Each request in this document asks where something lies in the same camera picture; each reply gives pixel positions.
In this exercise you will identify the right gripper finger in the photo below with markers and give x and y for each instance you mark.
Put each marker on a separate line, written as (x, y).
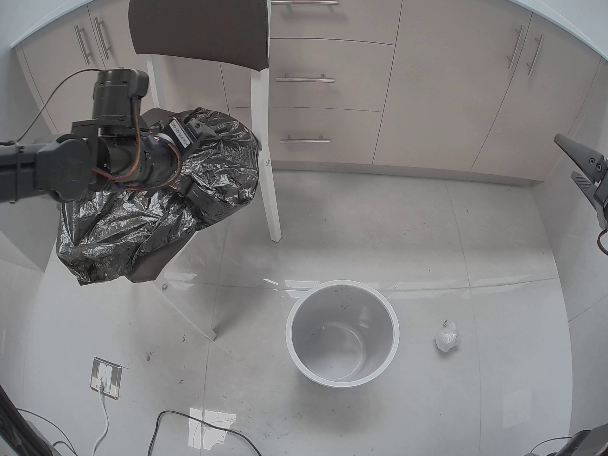
(599, 203)
(586, 156)

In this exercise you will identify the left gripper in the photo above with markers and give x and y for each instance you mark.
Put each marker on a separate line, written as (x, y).
(164, 164)

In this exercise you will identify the black plastic bag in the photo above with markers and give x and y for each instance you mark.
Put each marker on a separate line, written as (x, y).
(123, 226)

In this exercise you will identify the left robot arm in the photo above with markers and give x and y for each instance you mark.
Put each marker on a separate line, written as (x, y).
(61, 166)

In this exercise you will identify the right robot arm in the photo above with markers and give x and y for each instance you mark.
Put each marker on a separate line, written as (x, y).
(591, 442)

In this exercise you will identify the crumpled clear plastic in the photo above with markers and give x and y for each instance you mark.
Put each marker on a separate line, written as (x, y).
(447, 337)

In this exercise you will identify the white trash bin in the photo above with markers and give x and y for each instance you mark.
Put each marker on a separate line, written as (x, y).
(342, 335)

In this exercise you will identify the dark grey white-framed chair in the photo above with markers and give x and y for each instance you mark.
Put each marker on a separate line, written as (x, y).
(199, 17)

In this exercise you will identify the beige cabinet with drawers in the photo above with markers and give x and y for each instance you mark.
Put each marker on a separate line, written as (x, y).
(441, 83)

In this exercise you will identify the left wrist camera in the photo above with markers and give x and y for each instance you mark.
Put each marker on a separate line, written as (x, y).
(187, 136)

